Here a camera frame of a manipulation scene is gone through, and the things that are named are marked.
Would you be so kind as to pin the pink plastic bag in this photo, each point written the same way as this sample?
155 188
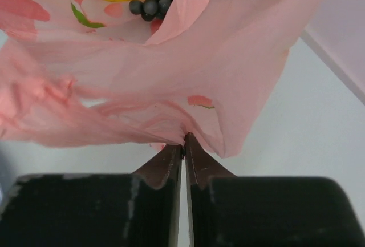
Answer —
87 72

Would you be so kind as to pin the black fake grape bunch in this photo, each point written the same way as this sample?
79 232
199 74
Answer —
150 9

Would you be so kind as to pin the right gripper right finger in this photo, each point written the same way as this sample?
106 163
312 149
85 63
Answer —
229 210

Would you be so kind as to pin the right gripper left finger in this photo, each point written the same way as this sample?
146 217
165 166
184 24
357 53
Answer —
96 209

